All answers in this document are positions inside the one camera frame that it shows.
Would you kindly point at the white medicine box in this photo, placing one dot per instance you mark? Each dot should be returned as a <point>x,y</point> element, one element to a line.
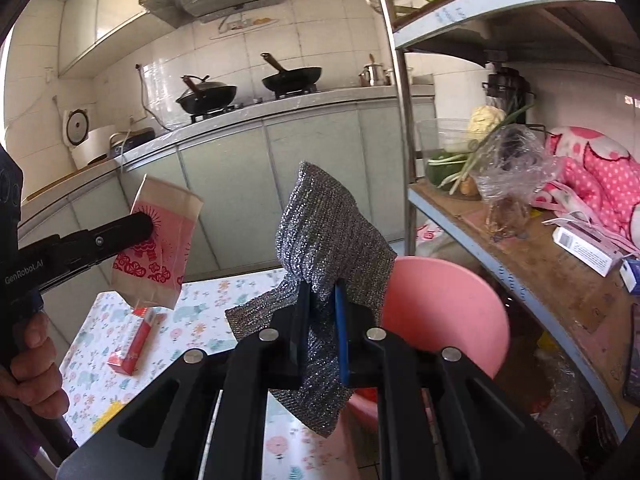
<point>585,250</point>

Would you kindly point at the red white carton box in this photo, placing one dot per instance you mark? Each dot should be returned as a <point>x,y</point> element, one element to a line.
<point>132,345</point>

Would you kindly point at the white wall cabinet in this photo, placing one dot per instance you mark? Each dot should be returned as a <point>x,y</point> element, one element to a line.
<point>100,10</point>

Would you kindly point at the stainless steel kettle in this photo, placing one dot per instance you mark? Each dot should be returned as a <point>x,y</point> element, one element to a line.
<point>372,72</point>

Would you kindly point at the gas stove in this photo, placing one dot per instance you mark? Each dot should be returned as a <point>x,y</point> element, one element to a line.
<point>250,105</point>

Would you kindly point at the green onion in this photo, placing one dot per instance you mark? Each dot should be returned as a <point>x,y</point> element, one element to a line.
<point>480,160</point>

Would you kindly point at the clear plastic container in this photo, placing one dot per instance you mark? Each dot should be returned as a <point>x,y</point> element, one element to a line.
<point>440,135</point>

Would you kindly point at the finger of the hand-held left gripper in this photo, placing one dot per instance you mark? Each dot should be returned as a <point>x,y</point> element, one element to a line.
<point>110,240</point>

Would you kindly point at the metal shelf rack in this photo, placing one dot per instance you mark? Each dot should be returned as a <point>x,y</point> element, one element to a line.
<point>400,110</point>

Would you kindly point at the black frying pan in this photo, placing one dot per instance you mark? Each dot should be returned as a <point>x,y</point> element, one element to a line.
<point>292,80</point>

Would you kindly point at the silver scouring cloth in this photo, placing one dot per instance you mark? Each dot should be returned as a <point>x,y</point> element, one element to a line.
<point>325,240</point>

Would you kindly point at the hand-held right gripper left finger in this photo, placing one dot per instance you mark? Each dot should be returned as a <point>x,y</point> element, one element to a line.
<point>300,330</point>

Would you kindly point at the black wok with lid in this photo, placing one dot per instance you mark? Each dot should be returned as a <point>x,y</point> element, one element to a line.
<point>207,97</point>

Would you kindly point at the white rice cooker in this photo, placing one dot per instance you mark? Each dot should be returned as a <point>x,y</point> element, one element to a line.
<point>90,140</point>

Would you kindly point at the black induction cooker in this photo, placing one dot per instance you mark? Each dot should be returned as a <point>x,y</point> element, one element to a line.
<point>132,140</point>

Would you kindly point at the pink dotted cloth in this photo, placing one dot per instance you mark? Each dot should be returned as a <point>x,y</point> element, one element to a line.
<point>595,175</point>

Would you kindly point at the red white plastic bag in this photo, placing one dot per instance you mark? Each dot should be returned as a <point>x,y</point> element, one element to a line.
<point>430,237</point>

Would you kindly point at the clear plastic bag with food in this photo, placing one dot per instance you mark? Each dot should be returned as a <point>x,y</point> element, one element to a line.
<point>510,180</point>

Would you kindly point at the green pepper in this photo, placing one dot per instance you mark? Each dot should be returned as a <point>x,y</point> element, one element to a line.
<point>442,170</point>

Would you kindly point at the pink plastic basin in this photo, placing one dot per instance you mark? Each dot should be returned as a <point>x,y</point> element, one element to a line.
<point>440,310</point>

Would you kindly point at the blue white box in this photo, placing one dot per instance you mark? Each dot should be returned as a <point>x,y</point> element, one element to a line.
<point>631,275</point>

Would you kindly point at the cauliflower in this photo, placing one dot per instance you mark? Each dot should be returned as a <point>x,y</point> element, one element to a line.
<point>486,119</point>

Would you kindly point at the grey kitchen cabinet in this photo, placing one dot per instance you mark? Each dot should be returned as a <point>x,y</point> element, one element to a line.
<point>225,170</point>

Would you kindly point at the red printed paper bag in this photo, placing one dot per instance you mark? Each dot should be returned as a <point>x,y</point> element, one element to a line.
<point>165,260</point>

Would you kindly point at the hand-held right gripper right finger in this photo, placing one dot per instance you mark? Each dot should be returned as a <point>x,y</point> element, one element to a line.
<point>342,340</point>

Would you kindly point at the floral printed tablecloth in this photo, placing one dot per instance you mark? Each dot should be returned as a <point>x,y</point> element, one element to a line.
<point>200,310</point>

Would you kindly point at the person's left hand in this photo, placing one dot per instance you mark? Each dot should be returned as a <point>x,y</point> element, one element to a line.
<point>35,385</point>

